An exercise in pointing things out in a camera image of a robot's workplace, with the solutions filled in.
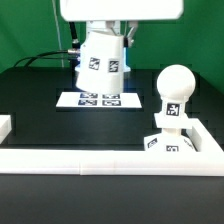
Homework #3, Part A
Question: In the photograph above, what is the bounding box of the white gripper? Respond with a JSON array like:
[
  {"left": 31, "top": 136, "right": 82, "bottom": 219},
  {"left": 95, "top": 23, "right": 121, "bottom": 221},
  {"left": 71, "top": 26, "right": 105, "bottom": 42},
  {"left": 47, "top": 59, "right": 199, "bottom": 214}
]
[{"left": 59, "top": 0, "right": 184, "bottom": 48}]

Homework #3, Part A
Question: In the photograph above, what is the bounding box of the white lamp shade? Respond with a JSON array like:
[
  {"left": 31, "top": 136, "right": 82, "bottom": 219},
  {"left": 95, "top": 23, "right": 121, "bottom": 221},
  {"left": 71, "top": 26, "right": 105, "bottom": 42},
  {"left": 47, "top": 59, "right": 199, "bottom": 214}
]
[{"left": 76, "top": 31, "right": 124, "bottom": 94}]

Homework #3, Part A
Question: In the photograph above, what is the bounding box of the white lamp bulb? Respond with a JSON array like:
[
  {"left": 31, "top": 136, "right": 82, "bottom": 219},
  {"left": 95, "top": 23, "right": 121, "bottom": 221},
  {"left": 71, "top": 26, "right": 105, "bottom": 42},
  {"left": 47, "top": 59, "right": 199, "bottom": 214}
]
[{"left": 157, "top": 64, "right": 196, "bottom": 117}]

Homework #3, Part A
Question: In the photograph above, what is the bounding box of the white lamp base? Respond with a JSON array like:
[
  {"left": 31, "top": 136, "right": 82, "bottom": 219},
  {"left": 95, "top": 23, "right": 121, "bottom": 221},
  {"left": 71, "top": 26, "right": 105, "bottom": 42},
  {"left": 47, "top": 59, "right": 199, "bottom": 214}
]
[{"left": 144, "top": 112, "right": 196, "bottom": 153}]

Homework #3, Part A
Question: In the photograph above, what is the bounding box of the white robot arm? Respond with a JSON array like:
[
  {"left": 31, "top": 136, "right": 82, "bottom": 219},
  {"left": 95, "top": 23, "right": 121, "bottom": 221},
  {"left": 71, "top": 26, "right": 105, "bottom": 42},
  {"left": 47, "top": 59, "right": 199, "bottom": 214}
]
[{"left": 60, "top": 0, "right": 184, "bottom": 70}]

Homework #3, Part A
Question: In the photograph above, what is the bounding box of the white marker sheet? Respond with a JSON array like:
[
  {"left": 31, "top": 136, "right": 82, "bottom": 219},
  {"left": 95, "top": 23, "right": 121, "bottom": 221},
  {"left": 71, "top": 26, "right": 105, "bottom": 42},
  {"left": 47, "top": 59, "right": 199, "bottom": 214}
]
[{"left": 56, "top": 92, "right": 141, "bottom": 109}]

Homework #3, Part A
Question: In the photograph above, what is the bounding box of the black cable conduit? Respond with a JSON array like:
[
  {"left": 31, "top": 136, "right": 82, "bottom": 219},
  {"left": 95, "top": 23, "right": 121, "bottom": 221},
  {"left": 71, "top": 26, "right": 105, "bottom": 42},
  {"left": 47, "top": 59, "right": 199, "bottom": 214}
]
[{"left": 68, "top": 21, "right": 81, "bottom": 48}]

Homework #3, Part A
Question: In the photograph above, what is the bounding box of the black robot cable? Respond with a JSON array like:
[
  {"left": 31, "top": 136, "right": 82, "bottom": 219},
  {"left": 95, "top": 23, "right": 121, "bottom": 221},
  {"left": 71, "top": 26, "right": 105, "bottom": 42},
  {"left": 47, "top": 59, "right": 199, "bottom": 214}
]
[{"left": 13, "top": 49, "right": 82, "bottom": 69}]

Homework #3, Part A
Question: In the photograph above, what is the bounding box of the thin grey cable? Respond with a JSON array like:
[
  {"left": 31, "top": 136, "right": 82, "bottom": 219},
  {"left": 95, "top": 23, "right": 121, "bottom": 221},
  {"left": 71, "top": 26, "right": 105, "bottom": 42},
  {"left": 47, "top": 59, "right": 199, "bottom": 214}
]
[{"left": 51, "top": 0, "right": 64, "bottom": 69}]

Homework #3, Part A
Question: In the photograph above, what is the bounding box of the white fence frame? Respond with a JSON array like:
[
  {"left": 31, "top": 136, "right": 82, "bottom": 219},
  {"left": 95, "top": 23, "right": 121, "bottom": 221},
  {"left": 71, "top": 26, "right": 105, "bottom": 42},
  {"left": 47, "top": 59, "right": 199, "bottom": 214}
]
[{"left": 0, "top": 119, "right": 224, "bottom": 176}]

